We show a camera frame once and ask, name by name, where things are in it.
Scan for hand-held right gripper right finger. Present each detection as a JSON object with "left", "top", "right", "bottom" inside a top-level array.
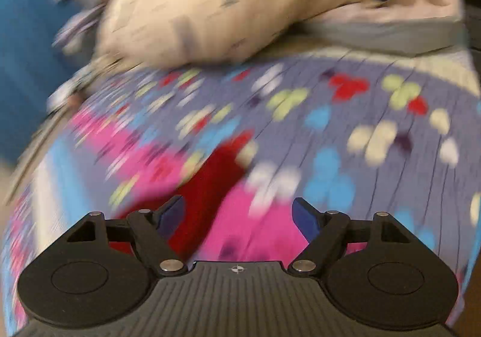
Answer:
[{"left": 287, "top": 197, "right": 409, "bottom": 279}]

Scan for red knit garment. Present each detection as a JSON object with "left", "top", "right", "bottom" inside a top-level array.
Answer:
[{"left": 116, "top": 132, "right": 260, "bottom": 263}]

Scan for cream printed pillow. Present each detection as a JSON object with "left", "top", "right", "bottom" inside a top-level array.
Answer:
[{"left": 95, "top": 0, "right": 418, "bottom": 70}]

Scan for blue panel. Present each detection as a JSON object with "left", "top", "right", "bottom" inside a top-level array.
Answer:
[{"left": 0, "top": 0, "right": 84, "bottom": 165}]

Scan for butterfly print blanket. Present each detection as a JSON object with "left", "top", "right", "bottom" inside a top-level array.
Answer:
[{"left": 0, "top": 47, "right": 481, "bottom": 337}]

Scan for folded pink grey blanket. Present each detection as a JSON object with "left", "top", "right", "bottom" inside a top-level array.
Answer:
[{"left": 301, "top": 0, "right": 469, "bottom": 57}]

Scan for purple white patterned cloth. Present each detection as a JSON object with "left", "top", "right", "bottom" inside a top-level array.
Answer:
[{"left": 48, "top": 0, "right": 110, "bottom": 107}]

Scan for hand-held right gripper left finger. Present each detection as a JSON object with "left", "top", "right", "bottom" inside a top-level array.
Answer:
[{"left": 70, "top": 195, "right": 187, "bottom": 278}]

